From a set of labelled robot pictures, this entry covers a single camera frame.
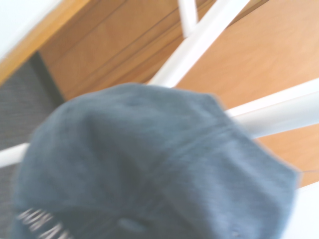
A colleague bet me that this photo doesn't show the dark blue baseball cap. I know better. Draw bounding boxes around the dark blue baseball cap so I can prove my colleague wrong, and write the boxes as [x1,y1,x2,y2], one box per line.
[10,83,304,239]

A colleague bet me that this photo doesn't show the white coat rack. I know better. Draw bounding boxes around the white coat rack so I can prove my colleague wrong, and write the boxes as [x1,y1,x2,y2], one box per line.
[0,0,319,168]

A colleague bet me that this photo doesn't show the wooden door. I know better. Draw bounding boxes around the wooden door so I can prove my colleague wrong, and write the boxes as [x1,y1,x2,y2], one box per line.
[38,0,319,188]

